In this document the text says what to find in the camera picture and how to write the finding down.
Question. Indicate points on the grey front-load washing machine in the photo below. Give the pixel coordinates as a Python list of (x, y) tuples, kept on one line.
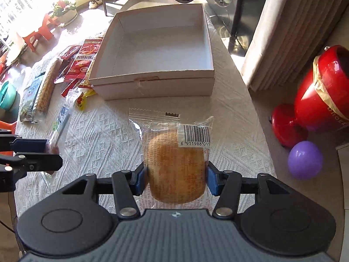
[(240, 11)]

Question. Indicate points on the white planter with flowers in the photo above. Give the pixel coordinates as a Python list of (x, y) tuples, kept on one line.
[(65, 12)]

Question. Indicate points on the blue seaweed packet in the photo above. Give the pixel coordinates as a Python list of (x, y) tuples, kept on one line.
[(31, 101)]

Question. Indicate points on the purple balloon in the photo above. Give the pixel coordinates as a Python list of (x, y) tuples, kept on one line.
[(305, 160)]

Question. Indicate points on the white textured tablecloth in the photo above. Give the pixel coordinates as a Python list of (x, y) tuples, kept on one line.
[(103, 142)]

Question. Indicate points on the white pleated curtain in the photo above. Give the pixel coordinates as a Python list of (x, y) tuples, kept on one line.
[(294, 27)]

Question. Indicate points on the red packet white label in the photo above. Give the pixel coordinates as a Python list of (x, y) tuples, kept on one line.
[(80, 67)]

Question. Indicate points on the teal plastic basin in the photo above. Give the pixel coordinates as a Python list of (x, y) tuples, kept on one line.
[(9, 97)]

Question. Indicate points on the red round lid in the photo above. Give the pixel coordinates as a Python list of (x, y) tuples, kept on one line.
[(287, 125)]

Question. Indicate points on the bun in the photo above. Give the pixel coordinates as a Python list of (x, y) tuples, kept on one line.
[(174, 158)]

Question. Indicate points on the red glossy pot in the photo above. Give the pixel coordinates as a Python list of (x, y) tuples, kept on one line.
[(316, 95)]

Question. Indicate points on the white shoes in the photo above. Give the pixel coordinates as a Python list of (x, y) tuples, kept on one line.
[(95, 3)]

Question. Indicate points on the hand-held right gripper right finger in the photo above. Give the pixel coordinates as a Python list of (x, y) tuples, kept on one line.
[(212, 180)]

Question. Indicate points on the cracker stack clear packet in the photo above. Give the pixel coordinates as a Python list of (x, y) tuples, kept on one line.
[(47, 87)]

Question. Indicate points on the red spicy strip packet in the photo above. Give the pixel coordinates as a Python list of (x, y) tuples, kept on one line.
[(92, 46)]

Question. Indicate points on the small orange plastic stool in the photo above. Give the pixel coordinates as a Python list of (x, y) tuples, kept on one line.
[(38, 34)]

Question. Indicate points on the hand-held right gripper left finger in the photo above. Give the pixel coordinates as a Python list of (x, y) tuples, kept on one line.
[(140, 179)]

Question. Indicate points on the large orange plastic stool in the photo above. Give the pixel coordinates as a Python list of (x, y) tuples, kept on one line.
[(6, 125)]

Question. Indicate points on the pink cardboard box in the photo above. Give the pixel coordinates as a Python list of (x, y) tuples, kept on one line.
[(152, 46)]

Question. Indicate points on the dark red packet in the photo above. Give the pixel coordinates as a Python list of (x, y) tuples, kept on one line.
[(62, 71), (69, 51)]

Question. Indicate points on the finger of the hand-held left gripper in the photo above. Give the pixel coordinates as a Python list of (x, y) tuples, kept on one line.
[(38, 163), (27, 144)]

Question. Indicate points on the clear packet blue green print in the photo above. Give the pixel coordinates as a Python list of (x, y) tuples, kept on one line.
[(63, 114)]

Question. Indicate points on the yellow red candy packet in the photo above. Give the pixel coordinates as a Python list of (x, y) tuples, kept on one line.
[(83, 100)]

